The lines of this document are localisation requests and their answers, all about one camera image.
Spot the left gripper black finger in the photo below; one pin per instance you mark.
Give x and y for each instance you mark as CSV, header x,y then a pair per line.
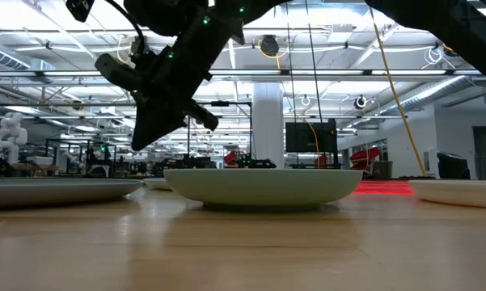
x,y
166,119
143,117

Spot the pale green deep plate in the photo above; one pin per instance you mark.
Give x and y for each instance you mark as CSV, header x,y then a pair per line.
x,y
263,186

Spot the grey plastic plate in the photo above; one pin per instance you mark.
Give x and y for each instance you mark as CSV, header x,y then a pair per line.
x,y
44,192

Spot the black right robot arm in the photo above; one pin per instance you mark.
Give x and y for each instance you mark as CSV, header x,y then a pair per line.
x,y
449,20

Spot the black tabletop robot arm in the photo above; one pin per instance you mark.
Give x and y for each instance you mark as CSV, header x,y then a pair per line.
x,y
259,163

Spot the small red machine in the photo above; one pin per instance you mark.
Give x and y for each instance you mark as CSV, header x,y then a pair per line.
x,y
230,158

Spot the white round column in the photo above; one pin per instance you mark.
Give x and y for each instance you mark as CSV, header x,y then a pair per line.
x,y
268,121

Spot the wooden workbench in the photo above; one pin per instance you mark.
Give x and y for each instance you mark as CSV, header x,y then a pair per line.
x,y
24,166

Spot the black monitor screen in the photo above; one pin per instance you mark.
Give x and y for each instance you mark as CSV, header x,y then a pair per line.
x,y
303,137

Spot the large red machine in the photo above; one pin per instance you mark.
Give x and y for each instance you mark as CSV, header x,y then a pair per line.
x,y
364,155

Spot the grey waste bin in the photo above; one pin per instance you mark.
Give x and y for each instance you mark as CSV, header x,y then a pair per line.
x,y
382,169

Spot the black round bin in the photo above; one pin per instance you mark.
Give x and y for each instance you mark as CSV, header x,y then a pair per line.
x,y
453,167

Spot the white plastic plate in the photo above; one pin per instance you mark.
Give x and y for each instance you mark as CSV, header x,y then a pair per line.
x,y
461,194

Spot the black gantry frame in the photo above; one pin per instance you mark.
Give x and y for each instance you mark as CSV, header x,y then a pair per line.
x,y
220,103

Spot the black workstation frame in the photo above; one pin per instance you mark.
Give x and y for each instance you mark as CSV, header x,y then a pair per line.
x,y
95,161

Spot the grey ventilation duct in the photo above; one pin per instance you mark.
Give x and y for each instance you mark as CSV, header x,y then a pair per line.
x,y
4,56

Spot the silver ventilation duct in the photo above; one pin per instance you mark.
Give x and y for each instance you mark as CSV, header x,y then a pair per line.
x,y
428,95

